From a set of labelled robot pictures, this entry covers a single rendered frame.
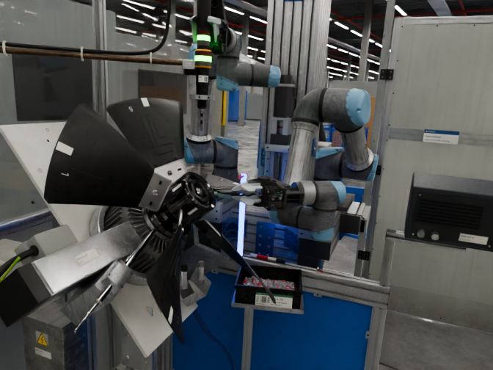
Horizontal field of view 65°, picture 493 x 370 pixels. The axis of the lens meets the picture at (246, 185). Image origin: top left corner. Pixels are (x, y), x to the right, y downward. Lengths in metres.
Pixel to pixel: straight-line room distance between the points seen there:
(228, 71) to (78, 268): 0.77
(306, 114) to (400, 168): 1.53
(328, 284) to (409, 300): 1.65
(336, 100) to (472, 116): 1.58
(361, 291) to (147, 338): 0.75
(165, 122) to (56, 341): 0.67
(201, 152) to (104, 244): 0.95
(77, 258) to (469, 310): 2.66
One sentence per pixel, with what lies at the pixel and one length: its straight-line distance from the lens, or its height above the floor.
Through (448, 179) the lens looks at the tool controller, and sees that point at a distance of 1.35.
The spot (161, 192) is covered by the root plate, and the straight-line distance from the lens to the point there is 0.99.
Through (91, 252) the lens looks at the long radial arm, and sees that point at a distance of 0.91.
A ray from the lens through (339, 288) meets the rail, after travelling 1.46.
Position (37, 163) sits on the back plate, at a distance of 1.15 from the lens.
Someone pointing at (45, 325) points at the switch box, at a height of 0.83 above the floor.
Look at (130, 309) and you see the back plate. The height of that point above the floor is 0.93.
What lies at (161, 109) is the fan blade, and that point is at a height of 1.41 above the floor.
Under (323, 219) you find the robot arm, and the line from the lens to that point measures 1.25.
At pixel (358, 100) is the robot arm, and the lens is 1.30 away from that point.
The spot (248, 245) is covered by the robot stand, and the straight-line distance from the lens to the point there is 1.87.
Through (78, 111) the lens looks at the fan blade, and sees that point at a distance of 0.90.
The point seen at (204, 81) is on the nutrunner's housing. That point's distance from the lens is 1.07.
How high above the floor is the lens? 1.47
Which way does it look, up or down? 13 degrees down
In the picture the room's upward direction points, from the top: 3 degrees clockwise
